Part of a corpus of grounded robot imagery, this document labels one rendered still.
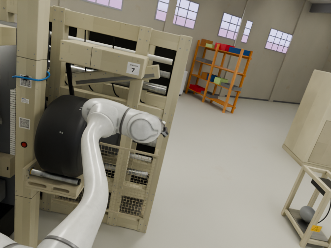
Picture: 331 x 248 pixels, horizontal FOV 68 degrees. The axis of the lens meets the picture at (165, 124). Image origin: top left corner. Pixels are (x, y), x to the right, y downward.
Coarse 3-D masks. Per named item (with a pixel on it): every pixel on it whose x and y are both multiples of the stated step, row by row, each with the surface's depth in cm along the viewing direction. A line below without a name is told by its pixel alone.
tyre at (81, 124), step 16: (64, 96) 163; (48, 112) 151; (64, 112) 151; (80, 112) 154; (48, 128) 147; (64, 128) 147; (80, 128) 150; (48, 144) 147; (64, 144) 147; (80, 144) 151; (48, 160) 151; (64, 160) 150; (80, 160) 157
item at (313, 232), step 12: (312, 168) 316; (300, 180) 322; (312, 180) 306; (324, 180) 300; (324, 192) 281; (288, 204) 335; (312, 204) 334; (324, 204) 269; (288, 216) 327; (300, 216) 318; (312, 216) 304; (300, 228) 302; (312, 228) 280; (312, 240) 287; (324, 240) 290
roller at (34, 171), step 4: (32, 168) 169; (32, 172) 168; (36, 172) 168; (40, 172) 168; (44, 172) 168; (48, 172) 169; (40, 176) 168; (44, 176) 168; (48, 176) 168; (52, 176) 168; (56, 176) 168; (60, 176) 168; (64, 176) 169; (60, 180) 168; (64, 180) 168; (68, 180) 168; (72, 180) 168; (76, 180) 168; (80, 180) 171; (76, 184) 168
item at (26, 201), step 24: (24, 0) 140; (48, 0) 149; (24, 24) 144; (48, 24) 154; (24, 48) 149; (24, 72) 153; (24, 96) 159; (24, 192) 183; (24, 216) 190; (24, 240) 198
